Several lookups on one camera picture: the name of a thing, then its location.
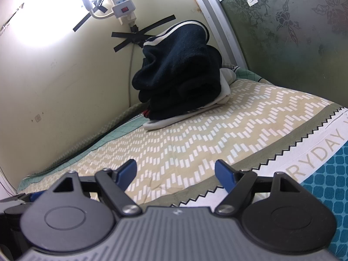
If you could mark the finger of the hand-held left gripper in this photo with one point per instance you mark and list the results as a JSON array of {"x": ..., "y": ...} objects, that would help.
[{"x": 36, "y": 195}]

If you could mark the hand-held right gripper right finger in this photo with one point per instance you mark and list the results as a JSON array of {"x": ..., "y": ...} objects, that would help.
[{"x": 224, "y": 174}]

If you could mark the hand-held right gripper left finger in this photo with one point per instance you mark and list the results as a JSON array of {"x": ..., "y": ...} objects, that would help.
[{"x": 127, "y": 170}]

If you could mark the navy green white knit sweater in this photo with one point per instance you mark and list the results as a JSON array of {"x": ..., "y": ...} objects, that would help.
[{"x": 185, "y": 59}]

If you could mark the dark folded clothes pile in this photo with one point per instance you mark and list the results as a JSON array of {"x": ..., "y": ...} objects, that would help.
[{"x": 174, "y": 106}]

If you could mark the beige teal patterned bedsheet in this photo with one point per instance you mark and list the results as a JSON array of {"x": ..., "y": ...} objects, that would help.
[{"x": 206, "y": 130}]

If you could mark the teal quilted mattress pad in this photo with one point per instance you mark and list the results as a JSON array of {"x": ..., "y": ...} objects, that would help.
[{"x": 81, "y": 146}]

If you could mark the white folded garment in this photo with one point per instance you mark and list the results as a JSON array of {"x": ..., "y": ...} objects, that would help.
[{"x": 225, "y": 87}]

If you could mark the black tape strip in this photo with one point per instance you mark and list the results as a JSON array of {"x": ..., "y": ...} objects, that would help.
[{"x": 83, "y": 22}]

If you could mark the frosted floral window glass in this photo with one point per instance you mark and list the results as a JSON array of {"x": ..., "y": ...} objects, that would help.
[{"x": 299, "y": 38}]

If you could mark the small black tape cross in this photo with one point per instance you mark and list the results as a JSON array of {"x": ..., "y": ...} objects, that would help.
[{"x": 100, "y": 2}]

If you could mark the white gooseneck lamp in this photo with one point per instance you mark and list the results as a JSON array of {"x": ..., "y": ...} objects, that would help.
[{"x": 87, "y": 1}]

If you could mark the aluminium window frame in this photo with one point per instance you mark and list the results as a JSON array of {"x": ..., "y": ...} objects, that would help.
[{"x": 217, "y": 24}]

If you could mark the white wall power strip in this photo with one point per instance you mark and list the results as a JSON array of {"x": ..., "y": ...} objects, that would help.
[{"x": 121, "y": 1}]

